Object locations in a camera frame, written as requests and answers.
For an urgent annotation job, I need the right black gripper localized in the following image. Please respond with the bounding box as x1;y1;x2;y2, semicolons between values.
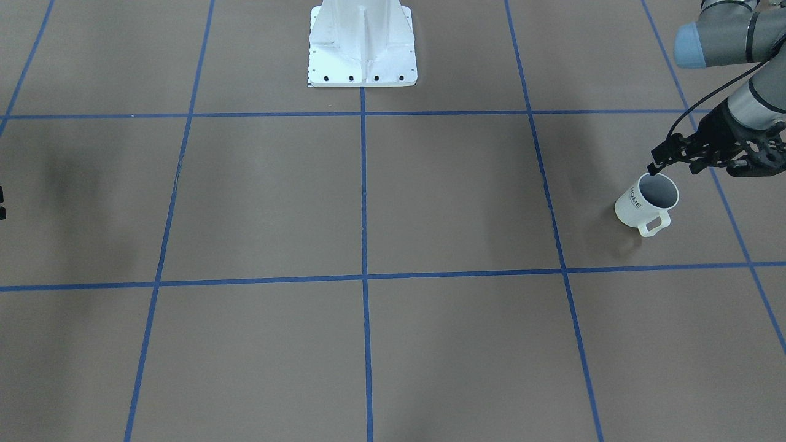
0;187;6;220

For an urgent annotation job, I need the white camera pillar with base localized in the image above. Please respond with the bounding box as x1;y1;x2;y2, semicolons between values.
307;1;418;88

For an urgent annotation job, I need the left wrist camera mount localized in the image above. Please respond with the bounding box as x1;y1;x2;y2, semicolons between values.
726;121;785;178

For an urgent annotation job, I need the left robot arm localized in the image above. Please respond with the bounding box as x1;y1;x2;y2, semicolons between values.
647;1;785;178

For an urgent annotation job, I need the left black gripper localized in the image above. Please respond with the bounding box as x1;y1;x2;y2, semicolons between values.
647;101;744;176

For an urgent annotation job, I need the white ribbed mug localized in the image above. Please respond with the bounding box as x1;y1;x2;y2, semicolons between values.
614;173;680;238

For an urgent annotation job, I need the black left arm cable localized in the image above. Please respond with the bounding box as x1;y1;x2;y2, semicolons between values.
666;58;771;148

